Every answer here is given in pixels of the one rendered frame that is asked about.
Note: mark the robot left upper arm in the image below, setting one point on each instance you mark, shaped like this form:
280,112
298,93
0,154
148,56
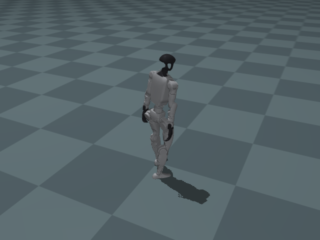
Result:
150,82

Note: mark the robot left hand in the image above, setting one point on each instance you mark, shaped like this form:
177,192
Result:
144,119

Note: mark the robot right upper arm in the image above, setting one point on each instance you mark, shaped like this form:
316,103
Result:
172,86

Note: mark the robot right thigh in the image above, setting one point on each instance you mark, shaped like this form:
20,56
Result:
163,125

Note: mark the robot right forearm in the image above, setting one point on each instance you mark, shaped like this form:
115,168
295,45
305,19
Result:
171,114

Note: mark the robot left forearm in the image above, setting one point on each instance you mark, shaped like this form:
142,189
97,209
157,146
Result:
147,100

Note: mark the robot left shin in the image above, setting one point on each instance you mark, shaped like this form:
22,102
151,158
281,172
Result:
155,146

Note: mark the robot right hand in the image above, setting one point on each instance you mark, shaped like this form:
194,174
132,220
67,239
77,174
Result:
170,132

